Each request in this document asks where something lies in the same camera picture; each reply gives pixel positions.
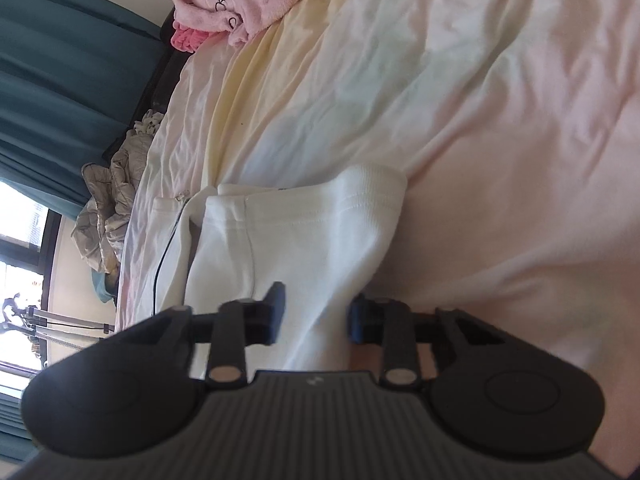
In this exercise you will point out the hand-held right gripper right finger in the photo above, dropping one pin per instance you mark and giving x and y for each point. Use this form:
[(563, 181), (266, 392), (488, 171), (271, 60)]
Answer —
[(356, 320)]

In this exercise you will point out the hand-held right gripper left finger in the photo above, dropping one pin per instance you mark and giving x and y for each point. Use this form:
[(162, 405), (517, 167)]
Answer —
[(275, 310)]

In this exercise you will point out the cream sweat pants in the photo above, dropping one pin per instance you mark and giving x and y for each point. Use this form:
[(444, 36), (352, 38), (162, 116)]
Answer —
[(300, 240)]

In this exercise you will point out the blue cloth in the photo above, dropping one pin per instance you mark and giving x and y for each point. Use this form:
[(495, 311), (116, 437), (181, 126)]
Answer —
[(102, 285)]

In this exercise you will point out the garment steamer stand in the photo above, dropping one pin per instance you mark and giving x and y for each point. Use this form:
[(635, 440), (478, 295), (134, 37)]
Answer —
[(60, 327)]

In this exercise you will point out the patterned white cloth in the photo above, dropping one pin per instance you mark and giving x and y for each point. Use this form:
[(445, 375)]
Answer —
[(149, 122)]

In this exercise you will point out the pastel bed blanket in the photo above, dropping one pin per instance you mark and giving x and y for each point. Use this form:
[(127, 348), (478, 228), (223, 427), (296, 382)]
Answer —
[(500, 110)]

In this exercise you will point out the black framed window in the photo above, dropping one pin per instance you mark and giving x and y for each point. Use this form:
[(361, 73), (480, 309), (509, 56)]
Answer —
[(20, 230)]

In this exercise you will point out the hot pink knit cloth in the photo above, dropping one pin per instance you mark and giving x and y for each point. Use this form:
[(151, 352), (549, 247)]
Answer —
[(187, 40)]

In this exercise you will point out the blue curtain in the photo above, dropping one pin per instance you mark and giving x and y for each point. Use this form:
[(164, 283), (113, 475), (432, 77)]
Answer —
[(60, 85)]

